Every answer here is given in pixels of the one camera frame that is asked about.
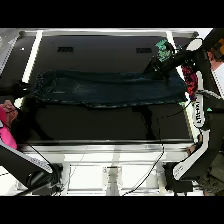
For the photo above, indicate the blue jeans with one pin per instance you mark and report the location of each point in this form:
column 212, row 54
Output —
column 110, row 90

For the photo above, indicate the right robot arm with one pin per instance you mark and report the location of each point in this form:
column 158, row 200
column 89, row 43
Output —
column 203, row 146

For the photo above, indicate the green patterned garment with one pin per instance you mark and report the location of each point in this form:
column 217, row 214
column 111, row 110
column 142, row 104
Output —
column 162, row 50

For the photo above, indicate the red patterned garment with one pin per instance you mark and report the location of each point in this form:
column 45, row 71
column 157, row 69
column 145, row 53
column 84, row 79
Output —
column 190, row 80

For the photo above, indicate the brown garment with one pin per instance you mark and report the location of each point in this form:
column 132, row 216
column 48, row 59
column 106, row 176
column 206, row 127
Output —
column 192, row 150

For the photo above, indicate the pink garment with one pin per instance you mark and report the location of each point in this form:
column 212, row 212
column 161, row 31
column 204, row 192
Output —
column 6, row 133

